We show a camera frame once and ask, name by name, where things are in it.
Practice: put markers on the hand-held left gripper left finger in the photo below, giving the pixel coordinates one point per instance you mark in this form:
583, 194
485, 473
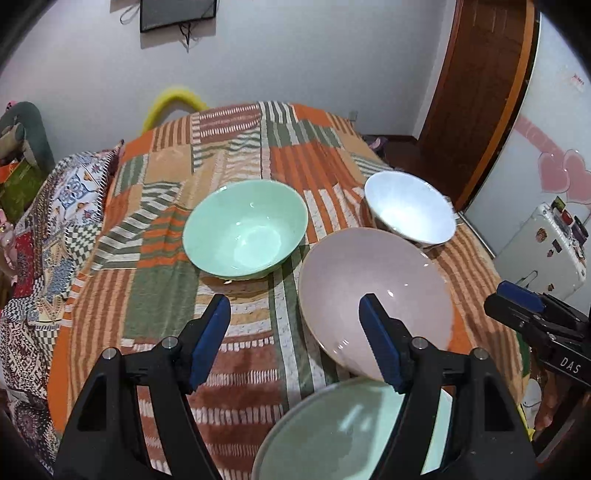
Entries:
210, 341

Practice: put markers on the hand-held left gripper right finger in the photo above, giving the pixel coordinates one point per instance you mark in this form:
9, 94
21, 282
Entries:
378, 341

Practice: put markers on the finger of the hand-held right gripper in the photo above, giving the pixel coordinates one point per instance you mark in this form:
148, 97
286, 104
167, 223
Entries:
512, 316
521, 295

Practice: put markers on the pink bowl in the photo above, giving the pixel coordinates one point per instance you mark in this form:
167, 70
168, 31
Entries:
351, 267

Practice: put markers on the light green plate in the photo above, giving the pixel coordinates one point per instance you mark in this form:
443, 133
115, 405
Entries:
323, 434

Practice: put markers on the light green bowl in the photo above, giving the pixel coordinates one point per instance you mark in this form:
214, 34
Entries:
244, 226

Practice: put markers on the white bowl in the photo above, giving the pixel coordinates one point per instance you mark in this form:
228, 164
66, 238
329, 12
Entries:
406, 207

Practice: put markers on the person's right hand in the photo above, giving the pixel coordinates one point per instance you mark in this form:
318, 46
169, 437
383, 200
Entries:
551, 410

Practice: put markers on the white suitcase with stickers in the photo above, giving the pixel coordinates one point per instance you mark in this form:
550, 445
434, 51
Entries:
531, 258

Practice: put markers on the striped orange green blanket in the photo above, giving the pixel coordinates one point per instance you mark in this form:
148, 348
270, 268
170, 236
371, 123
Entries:
161, 277

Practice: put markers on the pink heart sticker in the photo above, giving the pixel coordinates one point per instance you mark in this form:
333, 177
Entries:
579, 177
551, 170

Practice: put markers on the patterned blue white quilt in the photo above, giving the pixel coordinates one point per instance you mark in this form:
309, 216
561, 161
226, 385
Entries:
55, 221

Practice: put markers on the dark bag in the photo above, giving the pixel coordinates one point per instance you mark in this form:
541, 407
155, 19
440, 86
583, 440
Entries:
376, 142

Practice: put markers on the white sliding wardrobe door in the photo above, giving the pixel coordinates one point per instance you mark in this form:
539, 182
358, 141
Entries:
554, 92

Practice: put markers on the wooden door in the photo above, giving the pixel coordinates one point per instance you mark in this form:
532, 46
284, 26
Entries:
480, 92

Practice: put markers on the pink plush toy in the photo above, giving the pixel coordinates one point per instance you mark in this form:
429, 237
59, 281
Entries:
7, 240

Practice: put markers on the green cardboard box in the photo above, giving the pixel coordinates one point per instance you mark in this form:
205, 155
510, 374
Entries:
21, 189

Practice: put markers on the grey plush toy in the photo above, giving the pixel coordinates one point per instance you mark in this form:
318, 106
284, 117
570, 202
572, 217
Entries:
32, 134

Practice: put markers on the small black wall monitor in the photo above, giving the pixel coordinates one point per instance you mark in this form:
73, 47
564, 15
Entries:
178, 11

